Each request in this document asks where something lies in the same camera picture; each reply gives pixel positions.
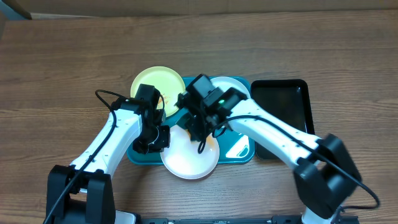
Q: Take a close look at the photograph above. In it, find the green yellow sponge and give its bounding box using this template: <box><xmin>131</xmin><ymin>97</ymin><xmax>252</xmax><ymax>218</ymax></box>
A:
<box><xmin>186</xmin><ymin>130</ymin><xmax>216</xmax><ymax>148</ymax></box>

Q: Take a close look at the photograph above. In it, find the black rectangular tray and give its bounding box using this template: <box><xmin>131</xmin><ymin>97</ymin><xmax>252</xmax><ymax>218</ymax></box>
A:
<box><xmin>250</xmin><ymin>78</ymin><xmax>315</xmax><ymax>161</ymax></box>

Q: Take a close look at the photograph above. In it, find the teal plastic tray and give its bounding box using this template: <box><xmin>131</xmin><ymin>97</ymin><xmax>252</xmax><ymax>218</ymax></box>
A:
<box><xmin>126</xmin><ymin>76</ymin><xmax>256</xmax><ymax>166</ymax></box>

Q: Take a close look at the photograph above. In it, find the white plate with sauce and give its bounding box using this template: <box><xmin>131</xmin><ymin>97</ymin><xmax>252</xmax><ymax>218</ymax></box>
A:
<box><xmin>210</xmin><ymin>77</ymin><xmax>251</xmax><ymax>98</ymax></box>

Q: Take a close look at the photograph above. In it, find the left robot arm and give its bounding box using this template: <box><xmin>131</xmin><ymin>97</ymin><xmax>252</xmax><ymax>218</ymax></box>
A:
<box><xmin>44</xmin><ymin>96</ymin><xmax>170</xmax><ymax>223</ymax></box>

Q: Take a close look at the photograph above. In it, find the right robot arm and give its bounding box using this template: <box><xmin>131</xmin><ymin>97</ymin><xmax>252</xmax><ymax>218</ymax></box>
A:
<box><xmin>176</xmin><ymin>88</ymin><xmax>361</xmax><ymax>223</ymax></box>

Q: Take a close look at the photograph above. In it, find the yellow-green plate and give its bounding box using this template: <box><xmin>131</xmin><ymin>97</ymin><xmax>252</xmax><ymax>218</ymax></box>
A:
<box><xmin>131</xmin><ymin>66</ymin><xmax>185</xmax><ymax>118</ymax></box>

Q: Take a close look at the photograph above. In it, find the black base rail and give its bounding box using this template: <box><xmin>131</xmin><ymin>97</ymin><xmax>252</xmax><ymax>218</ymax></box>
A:
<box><xmin>133</xmin><ymin>214</ymin><xmax>360</xmax><ymax>224</ymax></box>

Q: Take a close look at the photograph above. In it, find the white plate front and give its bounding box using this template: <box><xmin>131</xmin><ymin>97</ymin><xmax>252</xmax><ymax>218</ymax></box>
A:
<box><xmin>160</xmin><ymin>125</ymin><xmax>220</xmax><ymax>180</ymax></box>

